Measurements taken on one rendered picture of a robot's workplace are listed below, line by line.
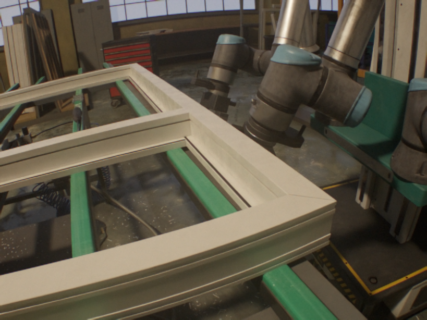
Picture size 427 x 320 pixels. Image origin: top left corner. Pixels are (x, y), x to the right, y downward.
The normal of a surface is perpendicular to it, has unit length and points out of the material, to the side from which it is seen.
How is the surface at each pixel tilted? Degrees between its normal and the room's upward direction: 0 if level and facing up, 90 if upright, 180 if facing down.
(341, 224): 0
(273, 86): 78
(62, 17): 90
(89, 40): 90
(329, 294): 0
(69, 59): 90
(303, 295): 0
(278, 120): 97
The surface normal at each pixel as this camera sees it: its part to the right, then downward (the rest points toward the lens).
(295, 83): -0.18, 0.48
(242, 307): -0.07, -0.89
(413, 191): -0.97, 0.17
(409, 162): -0.84, -0.04
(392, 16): 0.22, 0.43
